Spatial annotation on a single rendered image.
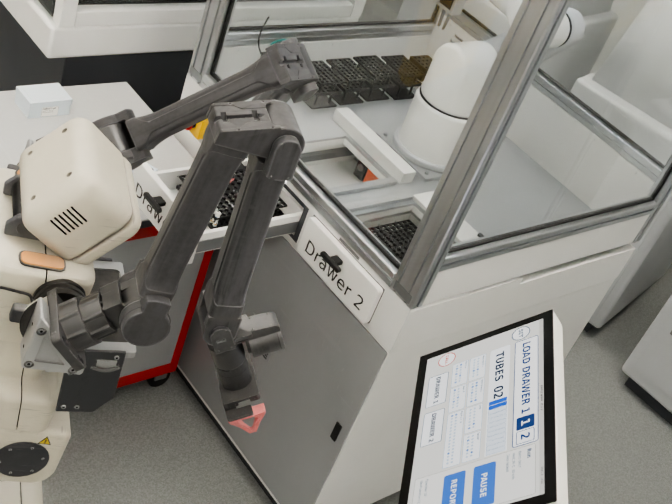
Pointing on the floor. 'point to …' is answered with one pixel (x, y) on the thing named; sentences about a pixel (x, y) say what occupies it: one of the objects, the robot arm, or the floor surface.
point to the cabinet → (331, 382)
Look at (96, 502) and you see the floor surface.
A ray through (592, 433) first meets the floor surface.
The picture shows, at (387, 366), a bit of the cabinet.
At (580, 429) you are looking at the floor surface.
